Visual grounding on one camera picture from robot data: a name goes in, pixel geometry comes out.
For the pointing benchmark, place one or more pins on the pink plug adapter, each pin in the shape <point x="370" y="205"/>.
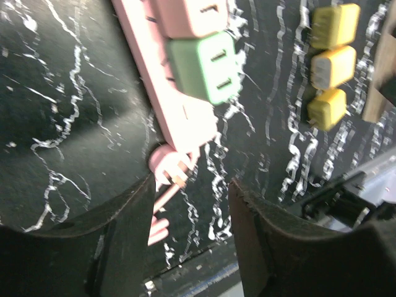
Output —
<point x="190" y="18"/>

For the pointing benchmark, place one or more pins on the dark book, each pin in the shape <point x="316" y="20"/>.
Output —
<point x="384" y="68"/>

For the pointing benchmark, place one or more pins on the yellow plug adapter three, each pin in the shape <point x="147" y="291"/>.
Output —
<point x="327" y="109"/>

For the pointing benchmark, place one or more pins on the yellow plug adapter one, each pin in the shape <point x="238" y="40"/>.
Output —
<point x="334" y="26"/>

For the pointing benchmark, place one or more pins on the pink power strip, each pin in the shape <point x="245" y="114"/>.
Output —
<point x="186" y="122"/>

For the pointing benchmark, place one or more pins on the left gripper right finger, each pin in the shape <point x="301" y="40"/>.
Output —
<point x="280" y="254"/>

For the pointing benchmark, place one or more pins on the green plug adapter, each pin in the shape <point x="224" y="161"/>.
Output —
<point x="205" y="68"/>

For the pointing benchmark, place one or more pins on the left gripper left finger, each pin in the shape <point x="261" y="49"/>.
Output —
<point x="99" y="253"/>

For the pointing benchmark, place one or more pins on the yellow plug adapter two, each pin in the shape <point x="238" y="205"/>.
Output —
<point x="332" y="68"/>

